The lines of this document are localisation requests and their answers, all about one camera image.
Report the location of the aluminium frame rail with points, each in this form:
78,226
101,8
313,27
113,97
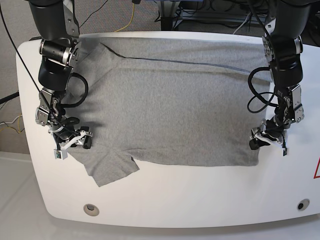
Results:
219,18

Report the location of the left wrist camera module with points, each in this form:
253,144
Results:
285,151

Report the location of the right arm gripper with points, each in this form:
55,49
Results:
80,137

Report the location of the red triangle warning sticker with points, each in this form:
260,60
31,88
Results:
317,171

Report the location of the table cable grommet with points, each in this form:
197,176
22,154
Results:
303,204
91,210

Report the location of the grey T-shirt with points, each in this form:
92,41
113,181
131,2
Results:
165,101

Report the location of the black rod at left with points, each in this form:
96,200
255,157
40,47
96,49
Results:
9,97

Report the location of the black bar behind table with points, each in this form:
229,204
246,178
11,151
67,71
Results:
35,38

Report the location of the black table leg post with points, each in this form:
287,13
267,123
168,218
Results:
165,8

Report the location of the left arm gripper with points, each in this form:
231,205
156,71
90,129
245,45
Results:
268,133

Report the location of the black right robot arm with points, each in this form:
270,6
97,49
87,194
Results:
59,48

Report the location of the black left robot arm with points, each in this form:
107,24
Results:
283,26

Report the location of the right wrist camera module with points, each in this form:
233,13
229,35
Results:
60,154

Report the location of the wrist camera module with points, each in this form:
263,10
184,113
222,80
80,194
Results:
60,154
285,151

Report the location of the right table cable grommet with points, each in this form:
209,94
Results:
303,204

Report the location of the left table cable grommet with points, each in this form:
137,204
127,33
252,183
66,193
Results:
91,210

